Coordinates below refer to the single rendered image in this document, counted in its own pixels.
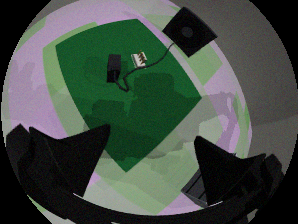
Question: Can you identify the green circuit board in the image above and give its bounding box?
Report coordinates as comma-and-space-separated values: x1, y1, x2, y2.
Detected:
56, 19, 202, 173

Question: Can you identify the black cable with plug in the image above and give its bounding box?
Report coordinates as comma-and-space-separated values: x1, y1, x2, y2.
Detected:
106, 43, 174, 92

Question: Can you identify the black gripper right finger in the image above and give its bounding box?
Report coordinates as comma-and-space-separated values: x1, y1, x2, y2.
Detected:
194, 135, 266, 206

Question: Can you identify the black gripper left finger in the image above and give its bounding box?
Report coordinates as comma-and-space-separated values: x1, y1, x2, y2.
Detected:
29, 124, 110, 197

